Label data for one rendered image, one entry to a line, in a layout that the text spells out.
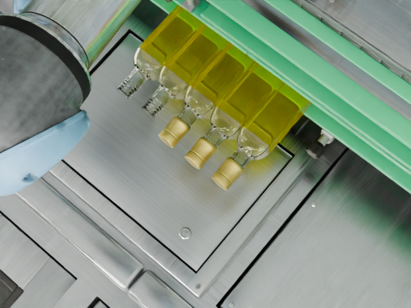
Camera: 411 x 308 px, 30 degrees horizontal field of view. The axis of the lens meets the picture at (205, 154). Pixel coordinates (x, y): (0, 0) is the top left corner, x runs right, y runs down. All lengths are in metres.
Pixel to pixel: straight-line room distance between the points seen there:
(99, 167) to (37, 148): 0.75
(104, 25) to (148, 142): 0.68
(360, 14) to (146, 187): 0.50
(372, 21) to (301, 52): 0.12
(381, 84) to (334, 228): 0.34
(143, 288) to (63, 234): 0.18
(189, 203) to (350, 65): 0.40
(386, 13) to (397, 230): 0.42
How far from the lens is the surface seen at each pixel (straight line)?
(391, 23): 1.21
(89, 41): 0.75
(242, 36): 1.29
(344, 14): 1.21
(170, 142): 1.28
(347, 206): 1.43
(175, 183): 1.40
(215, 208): 1.38
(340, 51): 1.20
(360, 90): 1.18
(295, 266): 1.40
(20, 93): 0.69
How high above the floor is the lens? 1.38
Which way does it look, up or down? 11 degrees down
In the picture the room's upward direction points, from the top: 139 degrees counter-clockwise
